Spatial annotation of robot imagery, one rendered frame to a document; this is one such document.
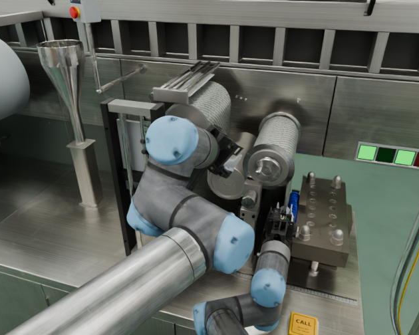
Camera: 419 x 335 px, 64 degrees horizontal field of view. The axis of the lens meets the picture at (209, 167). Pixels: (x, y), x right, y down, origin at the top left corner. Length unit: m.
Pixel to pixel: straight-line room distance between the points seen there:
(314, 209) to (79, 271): 0.80
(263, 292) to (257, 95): 0.71
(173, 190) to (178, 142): 0.08
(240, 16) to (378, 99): 0.52
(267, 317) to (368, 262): 1.82
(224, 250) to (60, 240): 0.97
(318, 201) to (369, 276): 1.36
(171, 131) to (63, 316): 0.28
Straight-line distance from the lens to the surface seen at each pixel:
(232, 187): 1.04
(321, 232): 1.13
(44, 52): 1.22
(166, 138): 0.51
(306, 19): 1.18
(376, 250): 2.77
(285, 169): 0.96
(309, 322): 1.03
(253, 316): 0.88
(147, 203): 0.54
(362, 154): 1.31
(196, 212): 0.48
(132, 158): 1.00
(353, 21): 1.19
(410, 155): 1.33
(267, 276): 0.80
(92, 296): 0.40
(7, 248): 1.40
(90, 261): 1.23
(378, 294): 2.47
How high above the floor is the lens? 1.74
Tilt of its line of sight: 30 degrees down
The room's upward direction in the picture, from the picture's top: straight up
